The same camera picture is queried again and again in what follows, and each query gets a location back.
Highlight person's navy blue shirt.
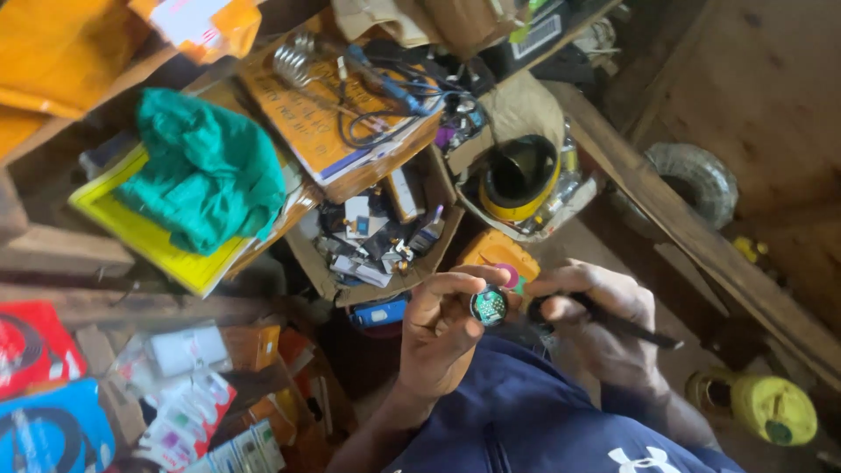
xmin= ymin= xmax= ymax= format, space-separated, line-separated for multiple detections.
xmin=384 ymin=334 xmax=746 ymax=473

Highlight yellow and black round container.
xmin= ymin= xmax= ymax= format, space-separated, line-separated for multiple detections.
xmin=477 ymin=134 xmax=563 ymax=222

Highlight black cable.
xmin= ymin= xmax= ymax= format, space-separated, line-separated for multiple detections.
xmin=336 ymin=62 xmax=454 ymax=150

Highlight black handled tool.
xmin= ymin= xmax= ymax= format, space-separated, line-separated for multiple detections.
xmin=527 ymin=294 xmax=686 ymax=351

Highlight stack of small white packets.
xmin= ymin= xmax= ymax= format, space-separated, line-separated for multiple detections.
xmin=186 ymin=419 xmax=288 ymax=473

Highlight long wooden plank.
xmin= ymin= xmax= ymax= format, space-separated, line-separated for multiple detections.
xmin=542 ymin=80 xmax=841 ymax=394

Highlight cardboard box of electronic parts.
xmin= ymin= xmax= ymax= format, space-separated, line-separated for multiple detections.
xmin=284 ymin=146 xmax=466 ymax=308

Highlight white charger in clear packet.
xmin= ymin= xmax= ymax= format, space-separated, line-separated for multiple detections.
xmin=110 ymin=325 xmax=232 ymax=381

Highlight person's left hand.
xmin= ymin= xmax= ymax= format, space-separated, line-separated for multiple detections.
xmin=397 ymin=264 xmax=521 ymax=403

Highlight small orange box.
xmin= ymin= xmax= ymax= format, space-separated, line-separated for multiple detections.
xmin=222 ymin=325 xmax=282 ymax=373

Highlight large yellow envelope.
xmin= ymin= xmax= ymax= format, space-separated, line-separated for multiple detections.
xmin=0 ymin=0 xmax=153 ymax=120

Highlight brown cardboard pieces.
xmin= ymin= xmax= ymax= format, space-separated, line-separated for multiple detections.
xmin=330 ymin=0 xmax=530 ymax=61

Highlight yellow plastic jerrycan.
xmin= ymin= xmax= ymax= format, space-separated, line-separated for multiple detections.
xmin=685 ymin=369 xmax=820 ymax=448

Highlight green cloth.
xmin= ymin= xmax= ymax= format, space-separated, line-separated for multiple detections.
xmin=113 ymin=88 xmax=288 ymax=257

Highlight blue device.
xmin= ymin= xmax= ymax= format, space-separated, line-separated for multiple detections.
xmin=347 ymin=293 xmax=413 ymax=331

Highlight blue cable packet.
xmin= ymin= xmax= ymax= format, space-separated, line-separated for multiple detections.
xmin=0 ymin=378 xmax=117 ymax=473

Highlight black box with white label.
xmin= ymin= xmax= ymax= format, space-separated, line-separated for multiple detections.
xmin=478 ymin=0 xmax=622 ymax=83

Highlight yellow packet with white label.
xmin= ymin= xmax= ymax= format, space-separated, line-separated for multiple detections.
xmin=128 ymin=0 xmax=264 ymax=65

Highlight person's right hand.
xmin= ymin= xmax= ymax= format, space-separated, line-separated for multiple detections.
xmin=524 ymin=259 xmax=666 ymax=390

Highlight small round circuit board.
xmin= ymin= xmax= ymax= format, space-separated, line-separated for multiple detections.
xmin=469 ymin=286 xmax=509 ymax=327

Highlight yellow flat folder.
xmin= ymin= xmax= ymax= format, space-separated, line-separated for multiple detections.
xmin=68 ymin=143 xmax=256 ymax=298

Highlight metal coil stand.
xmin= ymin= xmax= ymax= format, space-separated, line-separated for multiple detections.
xmin=272 ymin=32 xmax=319 ymax=90

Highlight orange plastic case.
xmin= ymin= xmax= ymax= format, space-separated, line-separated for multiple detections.
xmin=458 ymin=228 xmax=542 ymax=297

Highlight red cable packet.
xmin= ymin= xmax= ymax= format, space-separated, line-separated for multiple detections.
xmin=0 ymin=301 xmax=88 ymax=400

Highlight grey rubber tyre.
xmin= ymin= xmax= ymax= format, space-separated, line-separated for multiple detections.
xmin=643 ymin=142 xmax=740 ymax=231

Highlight blue soldering iron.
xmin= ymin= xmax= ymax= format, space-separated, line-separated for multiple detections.
xmin=346 ymin=44 xmax=431 ymax=118

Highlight orange printed cardboard box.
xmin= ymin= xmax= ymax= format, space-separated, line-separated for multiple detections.
xmin=238 ymin=36 xmax=446 ymax=203

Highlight white and pink blister packet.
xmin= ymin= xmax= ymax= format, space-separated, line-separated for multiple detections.
xmin=136 ymin=371 xmax=238 ymax=470

